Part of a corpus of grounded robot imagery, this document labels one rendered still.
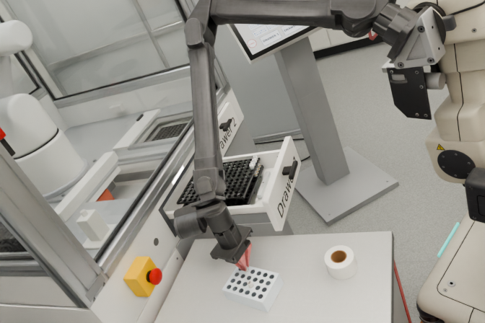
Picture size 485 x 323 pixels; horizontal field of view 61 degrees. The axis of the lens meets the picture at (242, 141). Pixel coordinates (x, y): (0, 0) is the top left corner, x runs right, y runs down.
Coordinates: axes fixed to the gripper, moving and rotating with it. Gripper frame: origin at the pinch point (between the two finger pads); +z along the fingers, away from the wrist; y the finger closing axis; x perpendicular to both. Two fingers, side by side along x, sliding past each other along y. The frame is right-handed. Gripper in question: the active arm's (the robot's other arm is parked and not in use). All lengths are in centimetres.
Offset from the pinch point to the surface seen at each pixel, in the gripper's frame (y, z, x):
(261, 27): -106, -25, -46
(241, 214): -11.2, -6.1, -5.3
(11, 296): 34, -16, -43
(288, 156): -32.8, -9.4, -0.5
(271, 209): -12.1, -8.6, 4.8
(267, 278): 0.7, 1.6, 6.7
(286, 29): -111, -20, -37
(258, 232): -43, 40, -38
